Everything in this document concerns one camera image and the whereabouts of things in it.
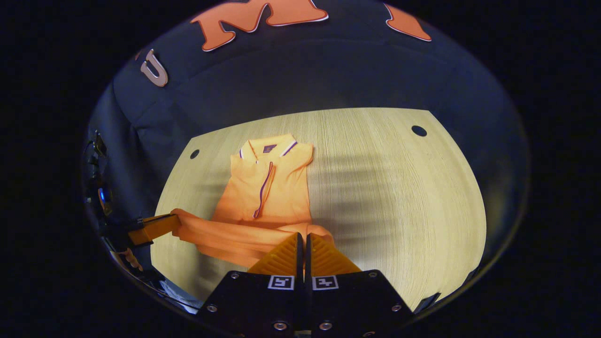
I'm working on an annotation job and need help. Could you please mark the black backdrop cloth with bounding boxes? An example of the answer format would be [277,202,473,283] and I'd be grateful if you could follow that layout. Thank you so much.
[82,0,531,301]

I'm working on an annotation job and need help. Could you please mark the orange T-shirt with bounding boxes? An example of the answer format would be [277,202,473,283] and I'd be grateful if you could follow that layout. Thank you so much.
[171,134,336,269]

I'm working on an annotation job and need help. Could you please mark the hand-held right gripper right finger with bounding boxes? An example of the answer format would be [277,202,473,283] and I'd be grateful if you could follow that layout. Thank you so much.
[305,233,414,338]

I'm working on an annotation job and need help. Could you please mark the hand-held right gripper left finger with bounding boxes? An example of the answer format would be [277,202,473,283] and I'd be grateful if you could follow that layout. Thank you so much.
[196,232,305,338]

